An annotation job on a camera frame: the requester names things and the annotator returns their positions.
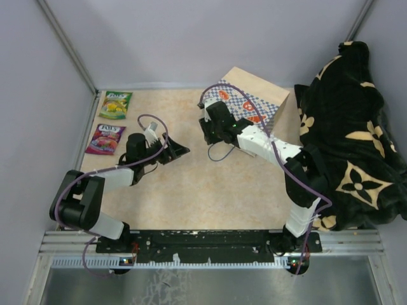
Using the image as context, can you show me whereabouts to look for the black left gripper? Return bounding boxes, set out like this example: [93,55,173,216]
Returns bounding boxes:
[140,132,190,166]

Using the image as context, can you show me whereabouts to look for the blue checkered paper bag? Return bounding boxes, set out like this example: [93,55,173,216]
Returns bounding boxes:
[199,67,300,165]

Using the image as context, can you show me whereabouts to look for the purple snack packet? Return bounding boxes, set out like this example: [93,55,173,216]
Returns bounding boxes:
[85,124,126,155]

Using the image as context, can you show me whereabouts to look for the green snack packet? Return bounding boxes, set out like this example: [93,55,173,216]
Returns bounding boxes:
[99,91,132,119]

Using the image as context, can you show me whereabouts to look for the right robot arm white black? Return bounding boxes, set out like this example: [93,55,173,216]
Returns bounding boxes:
[198,98,333,253]

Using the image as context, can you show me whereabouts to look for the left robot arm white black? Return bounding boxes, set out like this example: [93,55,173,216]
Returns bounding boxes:
[49,133,190,252]

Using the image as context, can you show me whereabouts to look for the black floral blanket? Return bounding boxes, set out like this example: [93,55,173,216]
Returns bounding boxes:
[294,41,406,231]

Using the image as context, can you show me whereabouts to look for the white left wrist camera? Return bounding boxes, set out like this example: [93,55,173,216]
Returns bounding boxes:
[144,121,160,147]

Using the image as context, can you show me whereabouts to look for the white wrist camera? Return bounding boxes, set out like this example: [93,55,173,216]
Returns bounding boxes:
[198,97,219,122]
[144,121,160,147]

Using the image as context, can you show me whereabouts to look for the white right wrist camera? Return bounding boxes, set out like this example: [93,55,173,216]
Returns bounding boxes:
[198,97,219,122]

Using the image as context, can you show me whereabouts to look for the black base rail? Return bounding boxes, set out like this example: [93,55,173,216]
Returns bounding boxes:
[96,229,322,264]

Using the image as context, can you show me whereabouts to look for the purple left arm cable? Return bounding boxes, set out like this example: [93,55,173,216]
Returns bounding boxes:
[52,114,169,278]

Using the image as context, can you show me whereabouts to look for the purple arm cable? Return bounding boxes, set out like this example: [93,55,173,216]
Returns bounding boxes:
[198,83,333,276]
[52,114,169,278]

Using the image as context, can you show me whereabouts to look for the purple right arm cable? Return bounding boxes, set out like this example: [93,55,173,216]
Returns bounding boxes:
[198,83,333,276]

